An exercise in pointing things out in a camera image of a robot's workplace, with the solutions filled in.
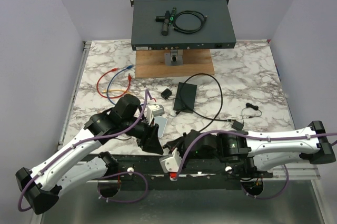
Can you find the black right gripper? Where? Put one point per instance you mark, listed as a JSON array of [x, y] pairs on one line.
[[177, 143]]

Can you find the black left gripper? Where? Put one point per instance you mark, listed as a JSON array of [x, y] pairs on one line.
[[149, 141]]

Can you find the white grey small switch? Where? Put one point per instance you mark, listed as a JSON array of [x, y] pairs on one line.
[[162, 122]]

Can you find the black power adapter with cable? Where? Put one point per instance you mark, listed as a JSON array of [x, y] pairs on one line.
[[166, 94]]

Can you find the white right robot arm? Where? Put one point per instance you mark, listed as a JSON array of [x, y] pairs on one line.
[[278, 148]]

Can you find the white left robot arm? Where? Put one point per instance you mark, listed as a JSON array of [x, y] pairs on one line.
[[43, 185]]

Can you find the small black power adapter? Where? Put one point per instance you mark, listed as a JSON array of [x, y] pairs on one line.
[[240, 125]]

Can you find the wooden board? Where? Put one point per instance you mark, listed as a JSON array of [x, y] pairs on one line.
[[151, 64]]

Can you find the grey rack unit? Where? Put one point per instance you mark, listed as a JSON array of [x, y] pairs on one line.
[[198, 24]]

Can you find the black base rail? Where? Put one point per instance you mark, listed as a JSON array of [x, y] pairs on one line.
[[197, 174]]

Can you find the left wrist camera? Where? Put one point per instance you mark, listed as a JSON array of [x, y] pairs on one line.
[[153, 111]]

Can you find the black network switch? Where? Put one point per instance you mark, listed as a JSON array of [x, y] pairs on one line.
[[185, 98]]

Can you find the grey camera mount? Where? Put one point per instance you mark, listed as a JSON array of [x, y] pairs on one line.
[[174, 57]]

